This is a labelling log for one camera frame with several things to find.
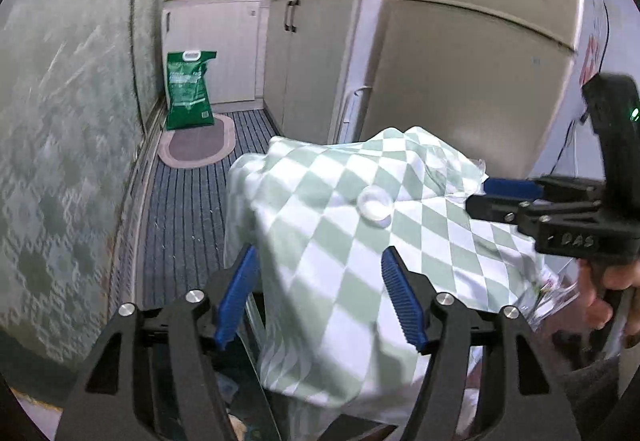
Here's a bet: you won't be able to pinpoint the clear plastic cup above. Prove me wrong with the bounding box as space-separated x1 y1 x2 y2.
356 186 394 227

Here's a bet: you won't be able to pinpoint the green white checkered cloth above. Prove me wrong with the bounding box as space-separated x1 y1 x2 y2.
224 127 542 440

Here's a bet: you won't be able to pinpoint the clear plastic bag of trash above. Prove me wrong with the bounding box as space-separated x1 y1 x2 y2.
518 261 579 331

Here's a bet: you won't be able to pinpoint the white kitchen cabinets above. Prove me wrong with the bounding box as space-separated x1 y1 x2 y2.
162 0 390 144

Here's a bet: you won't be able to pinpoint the right hand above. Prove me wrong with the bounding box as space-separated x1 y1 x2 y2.
578 260 640 337

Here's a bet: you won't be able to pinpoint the dark blue striped floor mat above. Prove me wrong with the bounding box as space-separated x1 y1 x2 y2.
137 110 277 309

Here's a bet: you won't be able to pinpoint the oval grey pink mat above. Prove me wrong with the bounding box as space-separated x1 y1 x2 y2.
158 114 236 169

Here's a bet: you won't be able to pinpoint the beige refrigerator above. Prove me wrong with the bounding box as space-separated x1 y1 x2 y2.
362 0 584 178

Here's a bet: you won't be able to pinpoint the green rice bag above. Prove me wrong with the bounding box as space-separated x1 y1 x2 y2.
166 50 217 130

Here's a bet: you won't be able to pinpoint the patterned frosted sliding door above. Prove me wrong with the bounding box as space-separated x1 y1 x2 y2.
1 0 163 366

